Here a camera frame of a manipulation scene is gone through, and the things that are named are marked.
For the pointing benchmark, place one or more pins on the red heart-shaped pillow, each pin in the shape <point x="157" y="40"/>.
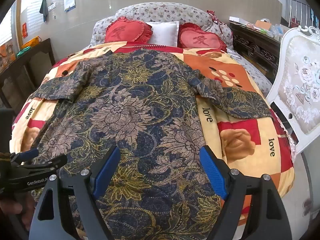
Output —
<point x="125" y="31"/>
<point x="200" y="40"/>

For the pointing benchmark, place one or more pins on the carved dark wooden sideboard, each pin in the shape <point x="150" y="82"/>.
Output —
<point x="255" y="47"/>

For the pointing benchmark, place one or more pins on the grey floral bed sheet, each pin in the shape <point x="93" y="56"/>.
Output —
<point x="252" y="72"/>

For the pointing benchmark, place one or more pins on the red patterned cloth bundle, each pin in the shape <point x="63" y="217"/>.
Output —
<point x="216" y="17"/>

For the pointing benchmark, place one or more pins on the dark wooden cabinet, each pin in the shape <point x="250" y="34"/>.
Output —
<point x="27" y="72"/>

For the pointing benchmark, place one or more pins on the metal stair railing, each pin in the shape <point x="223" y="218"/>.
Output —
<point x="297" y="7"/>

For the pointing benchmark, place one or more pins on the red paper wall sticker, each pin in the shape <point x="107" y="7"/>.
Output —
<point x="24" y="30"/>

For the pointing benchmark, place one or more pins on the orange red patchwork quilt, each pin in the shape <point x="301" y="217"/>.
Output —
<point x="250" y="135"/>

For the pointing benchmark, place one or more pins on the cardboard box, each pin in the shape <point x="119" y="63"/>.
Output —
<point x="263" y="25"/>

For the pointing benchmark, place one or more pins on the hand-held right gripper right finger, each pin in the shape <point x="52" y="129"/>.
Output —
<point x="211" y="167"/>

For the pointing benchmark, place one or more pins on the person's left hand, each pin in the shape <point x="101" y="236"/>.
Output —
<point x="15" y="210"/>

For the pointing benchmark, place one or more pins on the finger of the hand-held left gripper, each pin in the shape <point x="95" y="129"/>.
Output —
<point x="47" y="163"/>
<point x="28" y="154"/>

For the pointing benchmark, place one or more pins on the white square pillow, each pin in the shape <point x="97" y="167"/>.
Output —
<point x="163" y="33"/>

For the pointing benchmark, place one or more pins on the white floral upholstered chair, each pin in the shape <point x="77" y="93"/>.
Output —
<point x="300" y="80"/>

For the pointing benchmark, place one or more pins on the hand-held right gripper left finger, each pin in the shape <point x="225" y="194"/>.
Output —
<point x="110" y="165"/>

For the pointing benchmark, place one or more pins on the navy floral patterned garment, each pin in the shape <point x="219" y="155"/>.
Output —
<point x="140" y="110"/>

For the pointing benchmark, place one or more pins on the flat white box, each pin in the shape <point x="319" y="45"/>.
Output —
<point x="240" y="19"/>

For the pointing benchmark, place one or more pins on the green plastic item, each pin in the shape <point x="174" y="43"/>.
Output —
<point x="23" y="52"/>

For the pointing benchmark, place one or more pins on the dark hanging cloth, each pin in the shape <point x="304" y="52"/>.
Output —
<point x="44" y="8"/>

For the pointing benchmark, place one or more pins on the yellow plastic basket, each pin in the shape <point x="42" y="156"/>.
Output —
<point x="31" y="43"/>

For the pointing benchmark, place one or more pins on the white wall socket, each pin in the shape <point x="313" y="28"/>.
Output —
<point x="52" y="6"/>

